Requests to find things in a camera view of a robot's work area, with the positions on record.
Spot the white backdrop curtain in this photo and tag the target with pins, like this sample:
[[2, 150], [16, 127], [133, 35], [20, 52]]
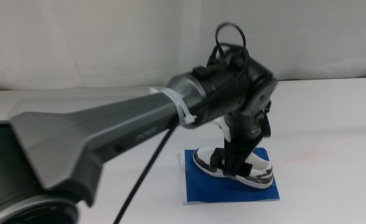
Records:
[[77, 37]]

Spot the blue square mat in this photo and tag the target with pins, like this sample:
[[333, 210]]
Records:
[[207, 189]]

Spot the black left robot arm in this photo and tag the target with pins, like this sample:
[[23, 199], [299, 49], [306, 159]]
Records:
[[77, 140]]

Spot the white and black toy shoe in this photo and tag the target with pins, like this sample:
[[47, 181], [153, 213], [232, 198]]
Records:
[[260, 174]]

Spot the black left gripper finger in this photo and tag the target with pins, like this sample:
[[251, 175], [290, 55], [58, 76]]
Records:
[[237, 161], [216, 160]]

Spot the white zip tie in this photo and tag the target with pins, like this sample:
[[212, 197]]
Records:
[[179, 105]]

